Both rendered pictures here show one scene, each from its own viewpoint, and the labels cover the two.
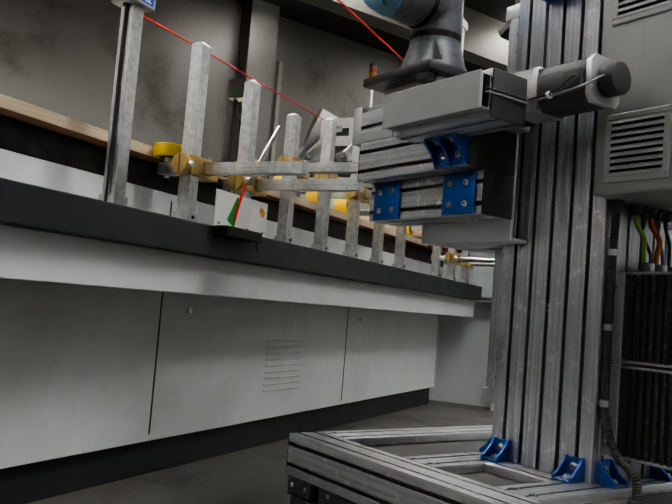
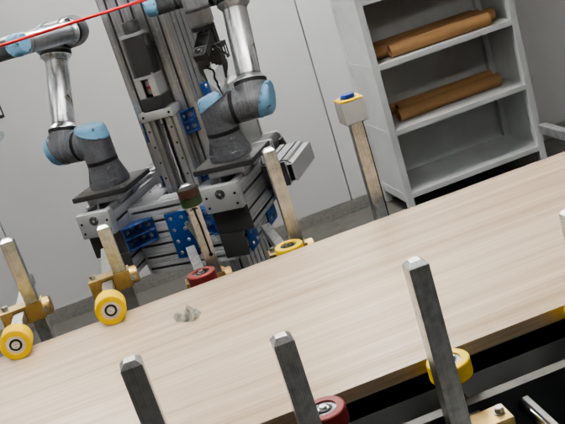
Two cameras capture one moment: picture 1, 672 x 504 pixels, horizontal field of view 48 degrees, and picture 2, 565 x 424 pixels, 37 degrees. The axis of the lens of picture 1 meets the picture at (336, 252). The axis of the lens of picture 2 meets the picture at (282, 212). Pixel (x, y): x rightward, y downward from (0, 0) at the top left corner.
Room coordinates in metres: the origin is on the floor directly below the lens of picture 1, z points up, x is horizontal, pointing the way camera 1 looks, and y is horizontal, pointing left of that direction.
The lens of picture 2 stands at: (3.19, 2.33, 1.68)
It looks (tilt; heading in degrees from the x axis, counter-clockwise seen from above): 17 degrees down; 236
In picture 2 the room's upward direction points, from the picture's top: 18 degrees counter-clockwise
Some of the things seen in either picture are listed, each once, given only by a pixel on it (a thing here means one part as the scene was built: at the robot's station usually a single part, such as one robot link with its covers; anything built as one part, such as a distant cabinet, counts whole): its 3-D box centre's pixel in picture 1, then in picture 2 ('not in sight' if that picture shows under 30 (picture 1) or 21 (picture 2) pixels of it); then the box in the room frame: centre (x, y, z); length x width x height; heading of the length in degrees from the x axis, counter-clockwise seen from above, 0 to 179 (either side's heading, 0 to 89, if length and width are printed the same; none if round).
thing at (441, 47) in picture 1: (434, 59); (227, 142); (1.66, -0.18, 1.09); 0.15 x 0.15 x 0.10
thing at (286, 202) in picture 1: (287, 189); (131, 301); (2.34, 0.17, 0.87); 0.04 x 0.04 x 0.48; 64
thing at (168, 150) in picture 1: (167, 164); (293, 262); (1.97, 0.46, 0.85); 0.08 x 0.08 x 0.11
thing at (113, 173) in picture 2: not in sight; (106, 170); (1.95, -0.59, 1.09); 0.15 x 0.15 x 0.10
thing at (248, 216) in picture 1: (242, 214); not in sight; (2.07, 0.27, 0.75); 0.26 x 0.01 x 0.10; 154
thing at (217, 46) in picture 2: not in sight; (209, 44); (1.80, 0.13, 1.46); 0.09 x 0.08 x 0.12; 36
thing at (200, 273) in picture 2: not in sight; (207, 288); (2.18, 0.32, 0.85); 0.08 x 0.08 x 0.11
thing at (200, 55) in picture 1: (193, 135); (292, 225); (1.89, 0.39, 0.92); 0.04 x 0.04 x 0.48; 64
